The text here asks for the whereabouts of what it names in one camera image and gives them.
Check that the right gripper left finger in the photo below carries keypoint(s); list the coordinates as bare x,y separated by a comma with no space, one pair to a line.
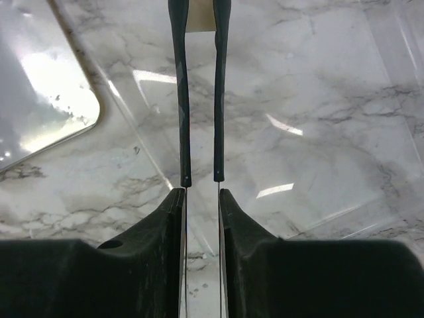
138,273

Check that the black metal tongs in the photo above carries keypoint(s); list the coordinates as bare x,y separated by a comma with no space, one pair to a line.
179,13

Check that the silver tin lid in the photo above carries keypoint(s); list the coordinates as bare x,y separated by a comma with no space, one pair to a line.
47,96

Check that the pale square chocolate piece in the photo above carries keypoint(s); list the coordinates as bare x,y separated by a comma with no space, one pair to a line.
201,16

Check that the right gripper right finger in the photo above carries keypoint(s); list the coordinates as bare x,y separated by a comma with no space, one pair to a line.
267,276

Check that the clear plastic tray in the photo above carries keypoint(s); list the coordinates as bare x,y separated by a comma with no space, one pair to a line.
323,107

